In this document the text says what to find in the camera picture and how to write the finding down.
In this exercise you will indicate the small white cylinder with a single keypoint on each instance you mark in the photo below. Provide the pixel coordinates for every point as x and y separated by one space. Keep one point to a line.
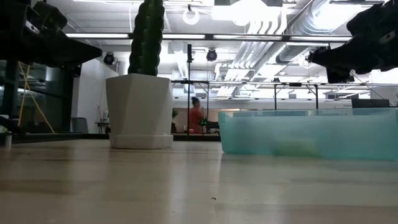
8 141

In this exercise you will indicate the person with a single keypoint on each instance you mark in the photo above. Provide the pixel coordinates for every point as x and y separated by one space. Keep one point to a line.
196 115

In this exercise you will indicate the teal translucent plastic basket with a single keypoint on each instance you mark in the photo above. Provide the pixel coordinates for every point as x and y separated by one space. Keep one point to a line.
357 133

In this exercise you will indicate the white plant pot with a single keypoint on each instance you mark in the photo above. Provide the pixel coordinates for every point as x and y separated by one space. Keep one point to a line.
140 112

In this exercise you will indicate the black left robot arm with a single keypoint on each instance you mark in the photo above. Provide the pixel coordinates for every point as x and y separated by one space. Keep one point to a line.
11 37

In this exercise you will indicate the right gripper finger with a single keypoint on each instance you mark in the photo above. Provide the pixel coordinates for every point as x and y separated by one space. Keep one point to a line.
340 76
335 56

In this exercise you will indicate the black flat monitor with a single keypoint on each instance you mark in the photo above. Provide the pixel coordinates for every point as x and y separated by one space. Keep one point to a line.
370 103

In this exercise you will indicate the tall green cactus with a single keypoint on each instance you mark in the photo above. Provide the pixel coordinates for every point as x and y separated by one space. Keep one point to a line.
146 37

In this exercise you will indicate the distant black frame rig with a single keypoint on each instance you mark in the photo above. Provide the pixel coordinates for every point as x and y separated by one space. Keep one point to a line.
275 96

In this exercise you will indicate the black rig frame post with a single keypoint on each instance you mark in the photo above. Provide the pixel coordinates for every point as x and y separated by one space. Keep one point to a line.
11 93

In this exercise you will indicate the grey office chair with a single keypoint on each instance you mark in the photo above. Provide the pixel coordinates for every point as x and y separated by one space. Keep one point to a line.
80 124

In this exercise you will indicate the black vertical pole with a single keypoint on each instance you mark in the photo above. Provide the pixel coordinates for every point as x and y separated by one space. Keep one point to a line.
189 77

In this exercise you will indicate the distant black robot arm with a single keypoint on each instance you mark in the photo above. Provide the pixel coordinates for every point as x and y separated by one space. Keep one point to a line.
213 126

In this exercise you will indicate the silver ventilation duct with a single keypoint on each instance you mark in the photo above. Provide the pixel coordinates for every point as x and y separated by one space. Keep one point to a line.
292 53

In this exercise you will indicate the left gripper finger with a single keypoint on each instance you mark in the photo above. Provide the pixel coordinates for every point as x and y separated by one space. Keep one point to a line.
84 54
73 71

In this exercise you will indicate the black round spotlight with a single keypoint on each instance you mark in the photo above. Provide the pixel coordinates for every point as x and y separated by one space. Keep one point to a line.
109 58
211 55

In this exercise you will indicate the yellow transparent pill bottle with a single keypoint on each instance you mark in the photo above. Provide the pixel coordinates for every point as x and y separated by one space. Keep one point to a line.
297 147

